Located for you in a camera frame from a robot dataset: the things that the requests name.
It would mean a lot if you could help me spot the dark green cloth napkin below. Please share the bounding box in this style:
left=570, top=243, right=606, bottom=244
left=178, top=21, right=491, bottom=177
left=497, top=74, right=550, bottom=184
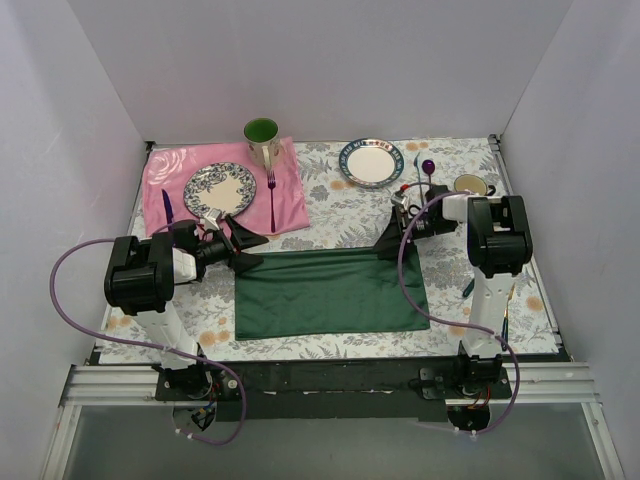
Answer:
left=235, top=247, right=430, bottom=341

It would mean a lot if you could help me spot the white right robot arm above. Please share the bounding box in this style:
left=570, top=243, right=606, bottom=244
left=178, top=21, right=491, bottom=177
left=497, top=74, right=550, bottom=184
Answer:
left=373, top=184, right=533, bottom=398

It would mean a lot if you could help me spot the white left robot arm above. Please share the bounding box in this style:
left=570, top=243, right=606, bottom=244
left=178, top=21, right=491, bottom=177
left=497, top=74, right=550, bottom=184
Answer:
left=104, top=215, right=269, bottom=400

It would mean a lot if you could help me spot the pink cloth placemat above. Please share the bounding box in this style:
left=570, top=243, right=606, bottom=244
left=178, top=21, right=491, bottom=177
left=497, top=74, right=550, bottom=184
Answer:
left=142, top=137, right=310, bottom=235

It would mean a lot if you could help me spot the blue floral patterned plate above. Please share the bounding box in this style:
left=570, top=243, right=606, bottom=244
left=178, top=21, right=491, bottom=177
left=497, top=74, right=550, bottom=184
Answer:
left=183, top=162, right=257, bottom=218

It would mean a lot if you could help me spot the purple metallic spoon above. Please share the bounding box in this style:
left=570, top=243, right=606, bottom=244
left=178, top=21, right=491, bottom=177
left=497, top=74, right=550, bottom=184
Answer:
left=421, top=159, right=435, bottom=189

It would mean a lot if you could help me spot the floral patterned tablecloth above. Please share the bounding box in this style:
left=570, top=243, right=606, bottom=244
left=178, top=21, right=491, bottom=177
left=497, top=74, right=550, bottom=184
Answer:
left=96, top=138, right=561, bottom=365

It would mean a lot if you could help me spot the blue metallic teaspoon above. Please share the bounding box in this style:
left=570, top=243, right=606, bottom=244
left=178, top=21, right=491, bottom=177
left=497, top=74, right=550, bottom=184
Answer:
left=413, top=152, right=422, bottom=187

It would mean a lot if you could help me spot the purple metallic fork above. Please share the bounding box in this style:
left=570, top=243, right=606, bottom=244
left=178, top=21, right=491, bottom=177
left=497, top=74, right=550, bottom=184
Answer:
left=267, top=170, right=276, bottom=233

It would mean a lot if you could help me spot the purple blue knife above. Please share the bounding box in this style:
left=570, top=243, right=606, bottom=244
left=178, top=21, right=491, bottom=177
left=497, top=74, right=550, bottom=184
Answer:
left=161, top=190, right=174, bottom=232

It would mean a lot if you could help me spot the white plate blue lettered rim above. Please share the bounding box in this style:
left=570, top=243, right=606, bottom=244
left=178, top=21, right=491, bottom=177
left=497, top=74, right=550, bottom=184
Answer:
left=338, top=138, right=404, bottom=188

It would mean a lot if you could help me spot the green interior ceramic mug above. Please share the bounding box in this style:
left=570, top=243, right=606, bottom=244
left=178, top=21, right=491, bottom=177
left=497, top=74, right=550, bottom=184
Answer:
left=243, top=118, right=284, bottom=171

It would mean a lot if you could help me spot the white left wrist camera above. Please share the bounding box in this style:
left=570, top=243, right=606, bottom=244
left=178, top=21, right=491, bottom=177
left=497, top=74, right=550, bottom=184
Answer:
left=200, top=208, right=224, bottom=231

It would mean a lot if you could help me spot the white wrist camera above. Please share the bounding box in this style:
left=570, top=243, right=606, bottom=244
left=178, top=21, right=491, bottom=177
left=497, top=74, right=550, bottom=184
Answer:
left=200, top=208, right=224, bottom=231
left=391, top=184, right=410, bottom=214

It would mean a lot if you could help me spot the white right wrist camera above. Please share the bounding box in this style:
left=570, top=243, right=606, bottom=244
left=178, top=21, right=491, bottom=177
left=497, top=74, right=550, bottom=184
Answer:
left=391, top=184, right=410, bottom=214

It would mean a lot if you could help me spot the cream enamel mug black handle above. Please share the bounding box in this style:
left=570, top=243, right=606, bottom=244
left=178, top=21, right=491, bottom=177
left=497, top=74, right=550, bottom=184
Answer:
left=454, top=174, right=496, bottom=196

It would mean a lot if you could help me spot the gold spoon teal handle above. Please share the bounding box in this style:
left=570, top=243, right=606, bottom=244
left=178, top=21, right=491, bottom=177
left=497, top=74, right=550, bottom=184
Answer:
left=462, top=280, right=475, bottom=299

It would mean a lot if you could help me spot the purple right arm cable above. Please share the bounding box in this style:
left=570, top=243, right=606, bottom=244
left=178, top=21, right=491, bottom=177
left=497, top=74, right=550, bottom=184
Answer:
left=397, top=182, right=521, bottom=440

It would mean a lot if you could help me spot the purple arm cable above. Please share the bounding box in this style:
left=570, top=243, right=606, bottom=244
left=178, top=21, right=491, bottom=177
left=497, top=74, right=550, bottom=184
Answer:
left=397, top=182, right=521, bottom=440
left=51, top=219, right=249, bottom=446

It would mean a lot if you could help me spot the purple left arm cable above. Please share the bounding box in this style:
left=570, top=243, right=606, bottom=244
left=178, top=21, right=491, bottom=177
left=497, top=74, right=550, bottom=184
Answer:
left=51, top=219, right=249, bottom=446

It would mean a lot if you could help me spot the gold fork teal handle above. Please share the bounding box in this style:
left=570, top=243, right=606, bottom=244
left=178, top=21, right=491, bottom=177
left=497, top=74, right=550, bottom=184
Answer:
left=501, top=283, right=515, bottom=342

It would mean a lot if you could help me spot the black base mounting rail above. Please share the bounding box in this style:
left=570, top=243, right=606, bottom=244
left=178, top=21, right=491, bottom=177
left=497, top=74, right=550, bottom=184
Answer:
left=154, top=356, right=516, bottom=422

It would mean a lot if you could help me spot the silver aluminium frame rail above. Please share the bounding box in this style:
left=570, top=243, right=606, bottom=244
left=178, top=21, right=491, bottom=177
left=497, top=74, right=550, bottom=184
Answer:
left=60, top=365, right=159, bottom=407

